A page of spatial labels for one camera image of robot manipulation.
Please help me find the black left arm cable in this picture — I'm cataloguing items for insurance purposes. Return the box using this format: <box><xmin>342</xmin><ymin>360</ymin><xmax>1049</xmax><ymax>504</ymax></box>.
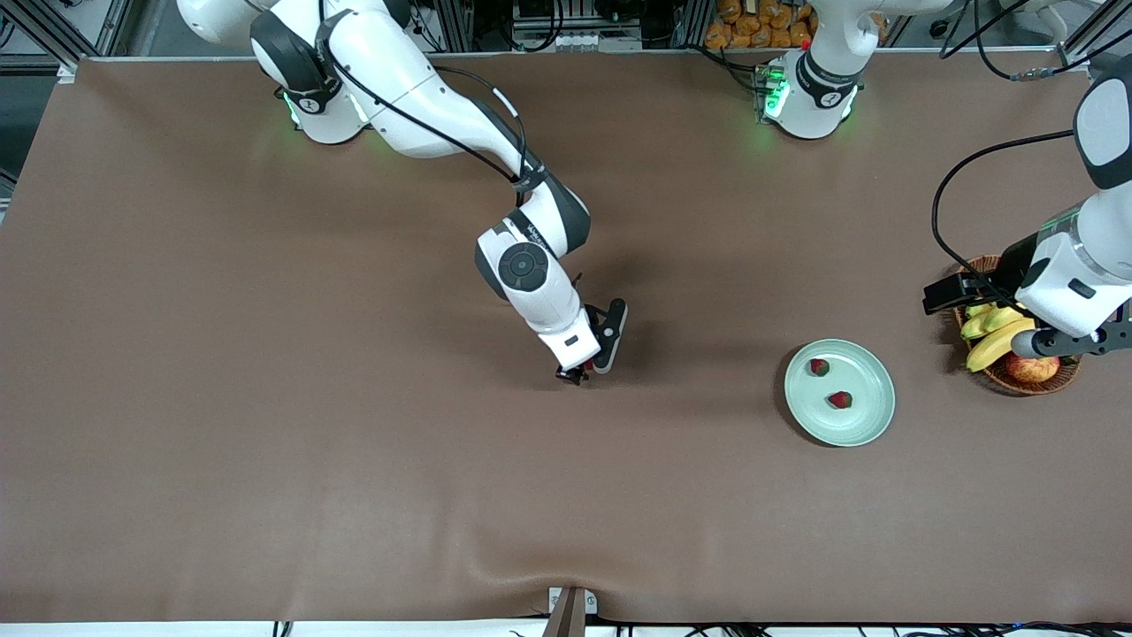
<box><xmin>930</xmin><ymin>129</ymin><xmax>1078</xmax><ymax>309</ymax></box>

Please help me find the large yellow banana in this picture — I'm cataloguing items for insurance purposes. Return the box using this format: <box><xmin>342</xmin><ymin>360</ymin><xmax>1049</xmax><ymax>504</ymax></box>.
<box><xmin>967</xmin><ymin>318</ymin><xmax>1036</xmax><ymax>372</ymax></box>

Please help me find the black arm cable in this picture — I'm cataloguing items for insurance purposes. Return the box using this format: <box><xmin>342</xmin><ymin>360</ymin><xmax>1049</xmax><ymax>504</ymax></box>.
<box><xmin>323</xmin><ymin>44</ymin><xmax>530</xmax><ymax>182</ymax></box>
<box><xmin>930</xmin><ymin>129</ymin><xmax>1078</xmax><ymax>309</ymax></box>

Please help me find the aluminium frame strut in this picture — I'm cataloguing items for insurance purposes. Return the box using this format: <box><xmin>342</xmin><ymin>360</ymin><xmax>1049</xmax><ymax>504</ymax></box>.
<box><xmin>4</xmin><ymin>0</ymin><xmax>82</xmax><ymax>73</ymax></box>
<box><xmin>1057</xmin><ymin>0</ymin><xmax>1132</xmax><ymax>73</ymax></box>

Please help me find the pale green round plate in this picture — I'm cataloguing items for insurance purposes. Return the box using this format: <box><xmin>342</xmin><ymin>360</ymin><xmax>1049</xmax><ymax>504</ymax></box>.
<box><xmin>784</xmin><ymin>339</ymin><xmax>896</xmax><ymax>448</ymax></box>

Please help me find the long white power strip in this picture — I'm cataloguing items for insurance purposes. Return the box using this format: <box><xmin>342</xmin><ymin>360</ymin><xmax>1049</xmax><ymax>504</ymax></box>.
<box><xmin>513</xmin><ymin>31</ymin><xmax>643</xmax><ymax>52</ymax></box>

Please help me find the bag of orange buns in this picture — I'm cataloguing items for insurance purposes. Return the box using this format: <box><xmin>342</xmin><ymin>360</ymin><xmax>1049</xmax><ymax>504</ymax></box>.
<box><xmin>705</xmin><ymin>0</ymin><xmax>819</xmax><ymax>50</ymax></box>

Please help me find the brown wicker basket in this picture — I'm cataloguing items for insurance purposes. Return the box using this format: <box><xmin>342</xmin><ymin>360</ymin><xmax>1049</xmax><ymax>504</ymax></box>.
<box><xmin>951</xmin><ymin>255</ymin><xmax>1082</xmax><ymax>396</ymax></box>

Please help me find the brown table mat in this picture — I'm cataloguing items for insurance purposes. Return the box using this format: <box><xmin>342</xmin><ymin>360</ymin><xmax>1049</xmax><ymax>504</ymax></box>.
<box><xmin>0</xmin><ymin>51</ymin><xmax>1132</xmax><ymax>625</ymax></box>

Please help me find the grey support post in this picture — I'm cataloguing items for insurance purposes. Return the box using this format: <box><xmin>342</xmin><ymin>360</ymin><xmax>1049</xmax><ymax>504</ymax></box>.
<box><xmin>541</xmin><ymin>587</ymin><xmax>586</xmax><ymax>637</ymax></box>

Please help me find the aluminium frame post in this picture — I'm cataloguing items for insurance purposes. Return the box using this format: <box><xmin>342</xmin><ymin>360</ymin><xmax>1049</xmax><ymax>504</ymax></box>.
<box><xmin>433</xmin><ymin>0</ymin><xmax>475</xmax><ymax>52</ymax></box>

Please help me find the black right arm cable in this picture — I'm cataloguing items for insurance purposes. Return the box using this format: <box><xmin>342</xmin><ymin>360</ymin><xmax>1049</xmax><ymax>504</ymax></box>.
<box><xmin>323</xmin><ymin>44</ymin><xmax>530</xmax><ymax>182</ymax></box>

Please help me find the red apple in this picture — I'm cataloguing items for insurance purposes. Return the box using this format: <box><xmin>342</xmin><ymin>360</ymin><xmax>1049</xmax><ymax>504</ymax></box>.
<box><xmin>1006</xmin><ymin>354</ymin><xmax>1060</xmax><ymax>384</ymax></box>

